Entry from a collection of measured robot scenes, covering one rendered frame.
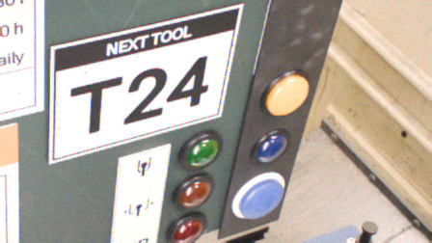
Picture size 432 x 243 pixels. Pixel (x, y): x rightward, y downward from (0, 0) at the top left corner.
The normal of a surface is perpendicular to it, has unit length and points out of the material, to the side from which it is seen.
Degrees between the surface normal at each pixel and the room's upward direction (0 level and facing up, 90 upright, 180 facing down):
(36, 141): 90
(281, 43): 90
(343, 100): 90
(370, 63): 90
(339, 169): 24
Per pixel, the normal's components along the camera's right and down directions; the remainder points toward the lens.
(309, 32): 0.47, 0.65
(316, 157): -0.26, -0.55
